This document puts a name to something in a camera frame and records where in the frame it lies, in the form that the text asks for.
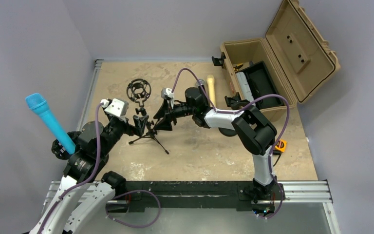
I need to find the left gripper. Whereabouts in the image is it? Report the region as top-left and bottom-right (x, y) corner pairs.
(99, 113), (148, 157)

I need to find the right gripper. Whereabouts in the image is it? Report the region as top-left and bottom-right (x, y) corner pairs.
(154, 98), (195, 131)

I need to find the black tripod mic stand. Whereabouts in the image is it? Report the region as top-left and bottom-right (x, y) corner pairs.
(126, 78), (169, 155)

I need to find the black grey microphone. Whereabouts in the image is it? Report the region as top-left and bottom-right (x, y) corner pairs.
(195, 79), (206, 87)

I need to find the cream microphone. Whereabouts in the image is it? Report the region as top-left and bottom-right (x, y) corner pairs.
(206, 75), (216, 108)

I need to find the round base mic stand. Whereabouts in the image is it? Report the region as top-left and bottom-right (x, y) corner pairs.
(218, 92), (250, 137)

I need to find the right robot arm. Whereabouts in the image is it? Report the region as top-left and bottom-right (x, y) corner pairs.
(153, 87), (288, 202)

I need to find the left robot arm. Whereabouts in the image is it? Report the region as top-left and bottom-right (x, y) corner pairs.
(30, 114), (149, 234)

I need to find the left round base stand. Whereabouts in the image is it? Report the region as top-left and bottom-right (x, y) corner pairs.
(51, 130), (111, 168)

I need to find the blue microphone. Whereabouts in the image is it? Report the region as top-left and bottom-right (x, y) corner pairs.
(25, 93), (75, 155)

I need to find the grey device in case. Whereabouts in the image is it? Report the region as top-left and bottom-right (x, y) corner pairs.
(236, 72), (254, 102)

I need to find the orange tape measure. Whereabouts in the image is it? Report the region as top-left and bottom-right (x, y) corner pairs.
(273, 140), (287, 155)

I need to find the tan hard case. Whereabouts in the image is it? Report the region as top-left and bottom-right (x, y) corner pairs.
(213, 0), (340, 122)

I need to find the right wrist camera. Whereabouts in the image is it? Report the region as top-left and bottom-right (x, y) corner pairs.
(161, 88), (175, 109)

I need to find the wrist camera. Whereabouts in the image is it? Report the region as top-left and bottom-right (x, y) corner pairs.
(161, 88), (175, 109)
(100, 98), (129, 117)

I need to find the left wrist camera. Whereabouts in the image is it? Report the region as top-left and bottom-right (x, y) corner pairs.
(100, 98), (129, 117)

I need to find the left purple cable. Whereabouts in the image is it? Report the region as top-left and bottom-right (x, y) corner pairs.
(35, 102), (110, 234)

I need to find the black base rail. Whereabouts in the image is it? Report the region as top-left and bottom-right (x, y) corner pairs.
(106, 181), (278, 214)

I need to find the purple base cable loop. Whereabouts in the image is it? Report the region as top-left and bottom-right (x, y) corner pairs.
(105, 188), (163, 229)

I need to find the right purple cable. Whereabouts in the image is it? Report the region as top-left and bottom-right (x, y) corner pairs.
(171, 68), (291, 220)

